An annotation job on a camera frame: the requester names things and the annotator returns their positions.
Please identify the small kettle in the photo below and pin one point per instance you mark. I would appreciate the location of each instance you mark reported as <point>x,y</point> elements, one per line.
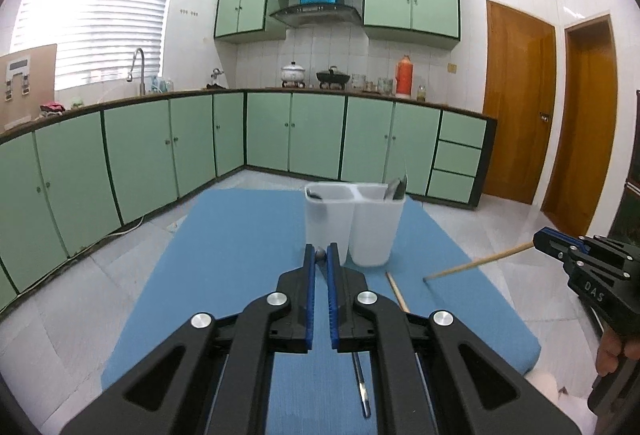
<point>216,77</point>

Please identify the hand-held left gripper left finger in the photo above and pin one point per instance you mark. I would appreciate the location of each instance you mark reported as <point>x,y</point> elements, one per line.
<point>310,305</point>

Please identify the orange thermos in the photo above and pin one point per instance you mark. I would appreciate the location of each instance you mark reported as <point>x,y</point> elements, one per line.
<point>404,80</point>

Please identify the white double utensil holder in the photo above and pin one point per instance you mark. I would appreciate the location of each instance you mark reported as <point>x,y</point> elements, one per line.
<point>370,230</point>

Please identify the white window blinds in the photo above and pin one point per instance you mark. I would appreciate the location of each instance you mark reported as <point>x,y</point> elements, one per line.
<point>95,5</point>

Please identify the steel kitchen faucet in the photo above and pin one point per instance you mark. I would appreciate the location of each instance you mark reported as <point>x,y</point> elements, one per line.
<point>141,75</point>

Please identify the black spoon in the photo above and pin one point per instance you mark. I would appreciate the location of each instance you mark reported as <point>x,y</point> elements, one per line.
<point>316,194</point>

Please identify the dark wooden cabinet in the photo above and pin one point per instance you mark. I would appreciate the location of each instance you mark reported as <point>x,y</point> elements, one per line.
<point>631,215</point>

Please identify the blue tablecloth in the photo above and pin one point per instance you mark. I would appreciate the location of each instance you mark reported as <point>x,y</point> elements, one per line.
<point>225,265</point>

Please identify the glass jar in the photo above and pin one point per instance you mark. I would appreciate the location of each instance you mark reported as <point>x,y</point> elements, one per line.
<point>422,93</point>

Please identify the white cooking pot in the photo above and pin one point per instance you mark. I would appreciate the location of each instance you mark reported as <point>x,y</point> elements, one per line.
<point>293,74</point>

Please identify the green base cabinets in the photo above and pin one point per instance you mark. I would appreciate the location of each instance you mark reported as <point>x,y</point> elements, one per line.
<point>315,135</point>

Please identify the clear plastic bottle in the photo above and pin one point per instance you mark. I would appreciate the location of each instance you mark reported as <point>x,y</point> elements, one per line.
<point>167,85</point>

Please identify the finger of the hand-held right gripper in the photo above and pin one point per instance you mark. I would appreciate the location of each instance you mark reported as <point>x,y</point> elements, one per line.
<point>555,250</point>
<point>562,236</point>

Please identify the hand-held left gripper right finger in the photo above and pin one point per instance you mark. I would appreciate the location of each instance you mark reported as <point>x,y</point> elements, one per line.
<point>332,305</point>

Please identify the cardboard box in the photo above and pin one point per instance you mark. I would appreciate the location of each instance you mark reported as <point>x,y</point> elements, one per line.
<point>40,85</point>

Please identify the red cloth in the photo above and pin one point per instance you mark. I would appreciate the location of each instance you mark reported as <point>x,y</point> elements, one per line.
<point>52,107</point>

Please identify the person's right hand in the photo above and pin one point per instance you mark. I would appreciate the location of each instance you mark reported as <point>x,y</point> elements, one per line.
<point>607,355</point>

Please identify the plain wooden door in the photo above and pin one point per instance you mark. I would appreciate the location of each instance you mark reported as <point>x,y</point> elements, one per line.
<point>585,140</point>

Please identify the black wok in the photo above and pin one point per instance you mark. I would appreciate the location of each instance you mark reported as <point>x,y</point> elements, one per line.
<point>332,77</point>

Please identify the medium silver spoon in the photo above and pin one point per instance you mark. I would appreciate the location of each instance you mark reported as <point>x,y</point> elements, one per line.
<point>391,192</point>

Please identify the small silver spoon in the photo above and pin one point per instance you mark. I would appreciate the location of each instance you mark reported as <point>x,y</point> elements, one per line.
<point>361,385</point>

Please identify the wooden chopstick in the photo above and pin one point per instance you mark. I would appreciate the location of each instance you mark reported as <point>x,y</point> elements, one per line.
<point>475,262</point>
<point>396,291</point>

